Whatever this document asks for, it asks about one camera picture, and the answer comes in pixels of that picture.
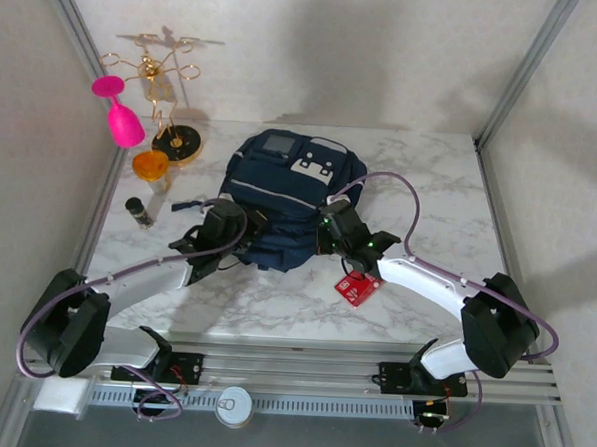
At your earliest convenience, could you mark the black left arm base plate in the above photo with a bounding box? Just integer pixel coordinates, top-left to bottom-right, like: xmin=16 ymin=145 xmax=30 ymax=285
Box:
xmin=109 ymin=348 xmax=206 ymax=386

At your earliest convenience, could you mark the aluminium frame post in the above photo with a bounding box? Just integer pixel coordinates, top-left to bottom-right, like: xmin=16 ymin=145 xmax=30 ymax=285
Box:
xmin=26 ymin=0 xmax=121 ymax=125
xmin=475 ymin=0 xmax=582 ymax=154

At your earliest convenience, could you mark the small black bottle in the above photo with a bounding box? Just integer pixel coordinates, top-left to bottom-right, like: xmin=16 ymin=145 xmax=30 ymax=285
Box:
xmin=123 ymin=196 xmax=157 ymax=231

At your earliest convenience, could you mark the white foam block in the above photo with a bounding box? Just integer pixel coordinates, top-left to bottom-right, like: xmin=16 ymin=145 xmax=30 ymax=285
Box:
xmin=31 ymin=375 xmax=91 ymax=417

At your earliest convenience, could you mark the gold wire glass rack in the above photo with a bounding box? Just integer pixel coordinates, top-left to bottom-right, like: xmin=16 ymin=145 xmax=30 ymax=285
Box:
xmin=93 ymin=47 xmax=209 ymax=168

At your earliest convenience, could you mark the navy blue backpack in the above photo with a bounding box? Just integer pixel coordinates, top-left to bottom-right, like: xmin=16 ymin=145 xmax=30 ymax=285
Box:
xmin=168 ymin=123 xmax=369 ymax=277

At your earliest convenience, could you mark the pink plastic wine glass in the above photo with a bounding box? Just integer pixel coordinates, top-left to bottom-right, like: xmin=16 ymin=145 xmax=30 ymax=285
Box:
xmin=86 ymin=73 xmax=150 ymax=150

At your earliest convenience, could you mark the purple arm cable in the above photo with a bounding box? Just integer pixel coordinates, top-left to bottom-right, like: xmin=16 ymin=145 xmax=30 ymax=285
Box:
xmin=317 ymin=168 xmax=568 ymax=442
xmin=13 ymin=186 xmax=251 ymax=427

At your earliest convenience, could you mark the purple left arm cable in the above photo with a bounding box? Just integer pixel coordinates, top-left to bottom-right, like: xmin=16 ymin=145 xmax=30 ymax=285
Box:
xmin=13 ymin=186 xmax=251 ymax=427

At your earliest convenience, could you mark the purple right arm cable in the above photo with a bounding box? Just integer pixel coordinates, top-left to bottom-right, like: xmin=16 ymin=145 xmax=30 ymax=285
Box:
xmin=317 ymin=168 xmax=568 ymax=442

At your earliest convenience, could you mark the aluminium mounting rail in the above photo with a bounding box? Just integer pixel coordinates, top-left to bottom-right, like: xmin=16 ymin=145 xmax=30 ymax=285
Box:
xmin=17 ymin=321 xmax=566 ymax=412

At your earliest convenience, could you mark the orange plastic wine glass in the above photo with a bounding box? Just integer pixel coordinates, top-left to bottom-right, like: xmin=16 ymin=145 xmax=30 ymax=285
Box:
xmin=130 ymin=148 xmax=176 ymax=194

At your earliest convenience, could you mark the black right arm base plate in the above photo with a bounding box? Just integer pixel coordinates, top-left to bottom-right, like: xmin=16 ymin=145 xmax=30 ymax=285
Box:
xmin=377 ymin=360 xmax=470 ymax=399

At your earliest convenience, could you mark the red card package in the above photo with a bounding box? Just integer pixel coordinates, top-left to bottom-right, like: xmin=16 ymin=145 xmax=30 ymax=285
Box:
xmin=334 ymin=270 xmax=385 ymax=312

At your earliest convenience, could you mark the grey slotted cable duct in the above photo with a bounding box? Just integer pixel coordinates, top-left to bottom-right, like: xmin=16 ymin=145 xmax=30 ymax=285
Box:
xmin=86 ymin=383 xmax=415 ymax=422

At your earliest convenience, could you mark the silver tin can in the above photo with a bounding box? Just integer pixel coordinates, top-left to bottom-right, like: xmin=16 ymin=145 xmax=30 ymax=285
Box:
xmin=213 ymin=384 xmax=255 ymax=429

